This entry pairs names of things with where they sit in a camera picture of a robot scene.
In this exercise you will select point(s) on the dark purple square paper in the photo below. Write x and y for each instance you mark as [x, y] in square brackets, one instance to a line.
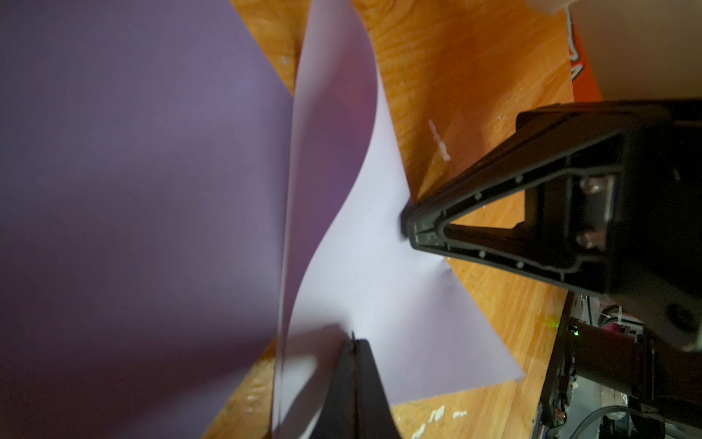
[144, 158]

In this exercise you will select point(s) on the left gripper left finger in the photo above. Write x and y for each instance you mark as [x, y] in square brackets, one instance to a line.
[337, 418]

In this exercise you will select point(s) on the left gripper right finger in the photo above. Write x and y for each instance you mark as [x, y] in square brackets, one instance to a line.
[373, 417]

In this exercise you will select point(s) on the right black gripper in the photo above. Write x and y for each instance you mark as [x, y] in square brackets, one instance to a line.
[599, 198]

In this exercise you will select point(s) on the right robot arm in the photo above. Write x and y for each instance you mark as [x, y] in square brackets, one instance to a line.
[664, 380]

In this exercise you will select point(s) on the light lavender square paper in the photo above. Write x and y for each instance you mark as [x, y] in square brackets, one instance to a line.
[349, 271]

